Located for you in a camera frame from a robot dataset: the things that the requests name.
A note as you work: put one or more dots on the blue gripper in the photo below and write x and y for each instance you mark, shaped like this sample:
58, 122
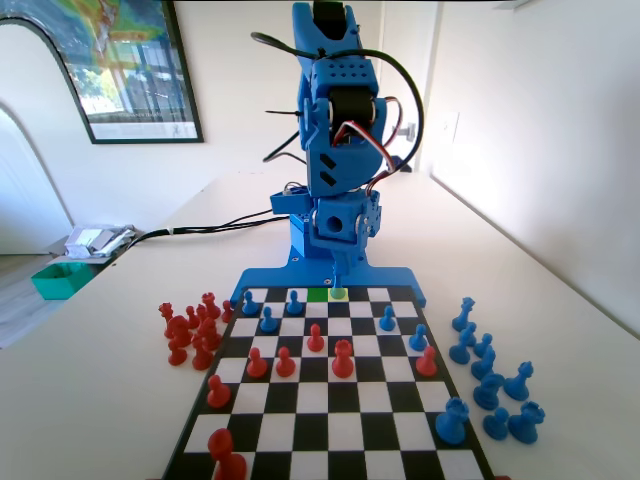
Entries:
334, 226

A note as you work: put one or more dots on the blue chess king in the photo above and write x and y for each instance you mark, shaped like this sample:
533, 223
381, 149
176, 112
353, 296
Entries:
338, 287

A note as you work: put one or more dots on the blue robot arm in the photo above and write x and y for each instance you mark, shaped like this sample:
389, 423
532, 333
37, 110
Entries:
345, 160

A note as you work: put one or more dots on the blue chess pawn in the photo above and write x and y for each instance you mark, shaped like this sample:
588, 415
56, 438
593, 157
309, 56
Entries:
496, 425
269, 322
387, 320
294, 304
249, 305
417, 340
483, 346

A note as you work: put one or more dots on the red chess pawn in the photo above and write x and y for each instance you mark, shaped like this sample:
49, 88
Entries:
226, 457
201, 311
314, 341
218, 394
227, 311
426, 362
285, 364
256, 365
191, 317

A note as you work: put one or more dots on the blue chess rook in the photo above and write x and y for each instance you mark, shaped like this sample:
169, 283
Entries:
526, 424
452, 422

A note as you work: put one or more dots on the blue table clamp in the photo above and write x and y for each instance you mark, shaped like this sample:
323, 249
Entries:
404, 169

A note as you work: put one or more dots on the black and white chessboard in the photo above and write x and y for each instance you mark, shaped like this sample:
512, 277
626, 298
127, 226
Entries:
325, 400

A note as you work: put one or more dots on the black zip tie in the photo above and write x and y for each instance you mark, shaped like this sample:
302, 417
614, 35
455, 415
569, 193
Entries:
282, 114

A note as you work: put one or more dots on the white door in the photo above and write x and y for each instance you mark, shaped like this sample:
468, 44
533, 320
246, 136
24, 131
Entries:
400, 30

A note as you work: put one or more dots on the pile of papers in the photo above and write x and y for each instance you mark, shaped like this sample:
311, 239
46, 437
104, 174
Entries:
95, 240

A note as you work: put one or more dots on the black framed poster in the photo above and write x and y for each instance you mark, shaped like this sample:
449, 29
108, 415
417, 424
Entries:
145, 75

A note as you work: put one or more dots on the green plastic box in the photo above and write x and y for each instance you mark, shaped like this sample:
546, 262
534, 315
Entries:
60, 282

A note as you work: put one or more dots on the white arched panel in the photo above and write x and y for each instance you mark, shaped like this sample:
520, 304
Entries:
30, 150

